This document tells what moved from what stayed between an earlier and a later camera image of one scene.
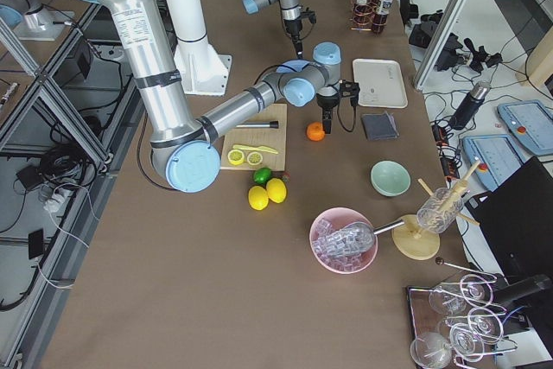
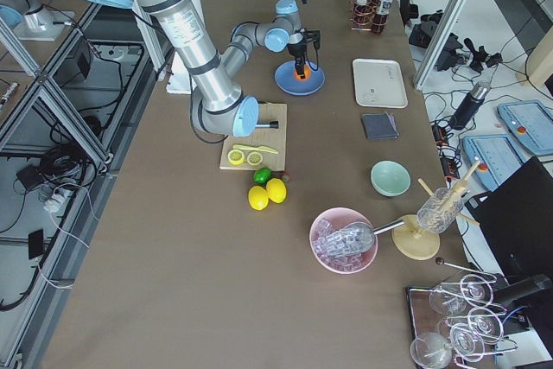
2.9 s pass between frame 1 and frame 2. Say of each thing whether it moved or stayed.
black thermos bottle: stayed
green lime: stayed
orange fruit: moved
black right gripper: moved
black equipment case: stayed
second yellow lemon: stayed
